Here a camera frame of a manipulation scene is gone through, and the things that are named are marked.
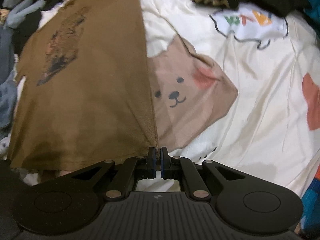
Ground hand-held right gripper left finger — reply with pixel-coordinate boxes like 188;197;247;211
71;147;157;202

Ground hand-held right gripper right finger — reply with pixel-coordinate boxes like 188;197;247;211
160;147;247;202

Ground blue denim jeans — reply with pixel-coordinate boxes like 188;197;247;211
0;0;47;135

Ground cream bear printed blanket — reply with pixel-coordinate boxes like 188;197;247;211
14;0;320;198

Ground brown printed t-shirt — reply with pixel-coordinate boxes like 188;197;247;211
7;0;193;183

